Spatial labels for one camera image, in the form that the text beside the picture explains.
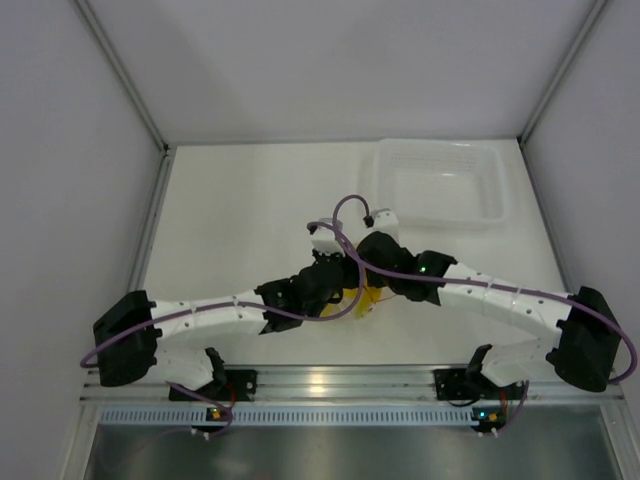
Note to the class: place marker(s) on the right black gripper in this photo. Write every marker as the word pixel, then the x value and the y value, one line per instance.
pixel 375 280

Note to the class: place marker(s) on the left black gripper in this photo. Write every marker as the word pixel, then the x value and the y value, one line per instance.
pixel 349 267

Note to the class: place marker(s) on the clear zip bag orange seal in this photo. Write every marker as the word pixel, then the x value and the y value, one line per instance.
pixel 342 291

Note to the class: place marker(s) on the yellow fake banana bunch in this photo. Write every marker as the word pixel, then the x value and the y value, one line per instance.
pixel 369 298

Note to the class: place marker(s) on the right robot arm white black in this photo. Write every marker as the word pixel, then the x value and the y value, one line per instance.
pixel 572 335

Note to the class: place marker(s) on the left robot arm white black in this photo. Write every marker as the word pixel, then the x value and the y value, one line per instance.
pixel 174 342

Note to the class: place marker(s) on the white plastic basket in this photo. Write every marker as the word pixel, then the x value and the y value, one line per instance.
pixel 438 184

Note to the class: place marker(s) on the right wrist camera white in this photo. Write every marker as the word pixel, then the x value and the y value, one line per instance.
pixel 384 221

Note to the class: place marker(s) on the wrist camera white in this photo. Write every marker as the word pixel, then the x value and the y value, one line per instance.
pixel 384 221
pixel 323 239

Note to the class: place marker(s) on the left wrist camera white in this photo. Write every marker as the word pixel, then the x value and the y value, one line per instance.
pixel 323 239

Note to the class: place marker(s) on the aluminium mounting rail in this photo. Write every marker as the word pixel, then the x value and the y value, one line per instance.
pixel 342 385

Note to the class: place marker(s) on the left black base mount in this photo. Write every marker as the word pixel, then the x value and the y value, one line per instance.
pixel 238 384

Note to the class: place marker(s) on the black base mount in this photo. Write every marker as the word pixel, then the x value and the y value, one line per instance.
pixel 455 384
pixel 238 384

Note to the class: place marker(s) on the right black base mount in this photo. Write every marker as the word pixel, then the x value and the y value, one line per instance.
pixel 455 384

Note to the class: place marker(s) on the left aluminium frame post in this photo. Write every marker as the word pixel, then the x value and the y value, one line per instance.
pixel 166 153

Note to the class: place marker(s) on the aluminium frame post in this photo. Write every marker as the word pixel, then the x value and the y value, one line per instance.
pixel 166 153
pixel 578 41

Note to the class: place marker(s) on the white slotted cable duct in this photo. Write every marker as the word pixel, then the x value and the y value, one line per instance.
pixel 252 415

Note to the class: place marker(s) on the right aluminium frame post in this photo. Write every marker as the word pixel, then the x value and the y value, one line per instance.
pixel 578 41

